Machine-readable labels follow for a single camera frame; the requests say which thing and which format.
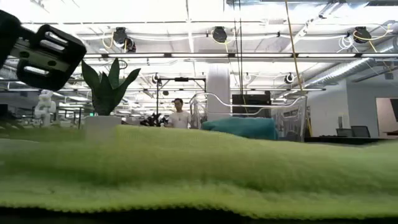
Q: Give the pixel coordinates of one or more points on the long ceiling light bar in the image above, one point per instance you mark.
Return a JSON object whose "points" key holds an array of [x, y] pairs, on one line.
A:
{"points": [[248, 55]]}

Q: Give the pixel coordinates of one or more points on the black aluminium table frame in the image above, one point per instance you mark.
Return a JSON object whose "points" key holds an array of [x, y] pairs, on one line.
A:
{"points": [[342, 140]]}

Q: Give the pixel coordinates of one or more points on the black background monitor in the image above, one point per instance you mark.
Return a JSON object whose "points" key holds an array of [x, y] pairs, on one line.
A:
{"points": [[252, 102]]}

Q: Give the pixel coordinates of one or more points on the snake plant in white pot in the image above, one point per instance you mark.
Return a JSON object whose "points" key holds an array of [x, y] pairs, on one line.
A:
{"points": [[105, 93]]}

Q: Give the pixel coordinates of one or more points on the silver air duct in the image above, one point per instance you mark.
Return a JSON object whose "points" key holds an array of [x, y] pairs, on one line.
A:
{"points": [[342, 71]]}

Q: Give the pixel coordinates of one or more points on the white round pillar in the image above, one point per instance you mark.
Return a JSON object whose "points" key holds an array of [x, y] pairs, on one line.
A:
{"points": [[218, 93]]}

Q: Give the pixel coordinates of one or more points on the yellow microfiber towel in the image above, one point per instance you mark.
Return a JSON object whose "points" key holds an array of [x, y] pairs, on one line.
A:
{"points": [[199, 168]]}

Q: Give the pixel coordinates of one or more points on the person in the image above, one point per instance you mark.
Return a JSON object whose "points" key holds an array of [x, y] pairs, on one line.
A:
{"points": [[180, 118]]}

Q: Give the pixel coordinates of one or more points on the blue microfiber towel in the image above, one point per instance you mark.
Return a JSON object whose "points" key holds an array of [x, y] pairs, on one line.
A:
{"points": [[242, 127]]}

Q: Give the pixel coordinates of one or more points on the black overhead rig frame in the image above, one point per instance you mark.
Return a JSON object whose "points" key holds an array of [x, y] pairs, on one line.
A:
{"points": [[182, 79]]}

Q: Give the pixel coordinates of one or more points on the clear plastic bin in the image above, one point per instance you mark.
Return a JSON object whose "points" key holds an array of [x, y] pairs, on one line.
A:
{"points": [[289, 118]]}

